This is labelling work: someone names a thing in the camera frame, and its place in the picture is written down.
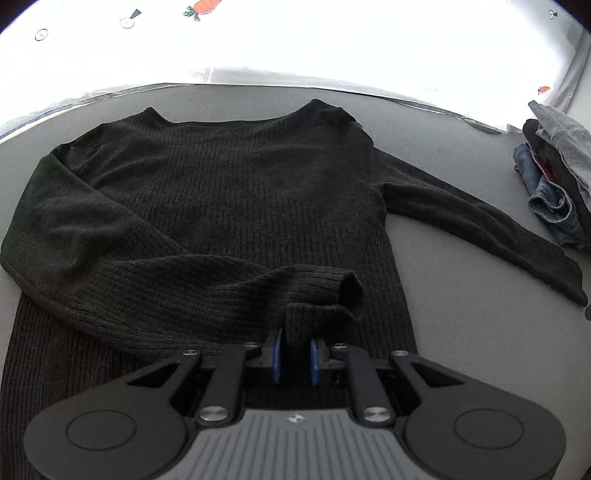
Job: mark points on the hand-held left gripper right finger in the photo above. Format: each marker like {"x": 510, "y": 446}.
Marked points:
{"x": 316, "y": 364}

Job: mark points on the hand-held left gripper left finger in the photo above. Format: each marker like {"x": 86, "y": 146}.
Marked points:
{"x": 276, "y": 362}

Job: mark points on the black knit sweater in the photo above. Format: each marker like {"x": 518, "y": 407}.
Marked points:
{"x": 221, "y": 198}

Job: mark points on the folded blue jeans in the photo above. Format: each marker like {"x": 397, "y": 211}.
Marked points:
{"x": 551, "y": 203}

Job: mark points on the folded red garment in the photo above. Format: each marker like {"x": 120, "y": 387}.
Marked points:
{"x": 547, "y": 173}

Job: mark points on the white printed sheet curtain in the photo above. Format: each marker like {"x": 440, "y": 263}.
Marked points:
{"x": 323, "y": 41}

